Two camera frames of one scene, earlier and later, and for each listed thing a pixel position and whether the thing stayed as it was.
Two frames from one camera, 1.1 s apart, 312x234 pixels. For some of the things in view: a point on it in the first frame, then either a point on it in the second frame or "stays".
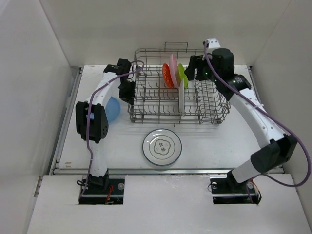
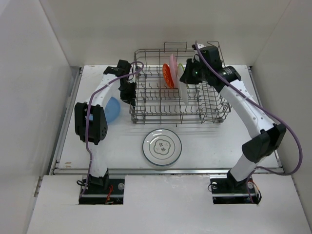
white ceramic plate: x=162 y=147 stays
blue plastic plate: x=112 y=109 stays
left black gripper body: x=127 y=90 stays
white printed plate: x=181 y=98 → x=183 y=87
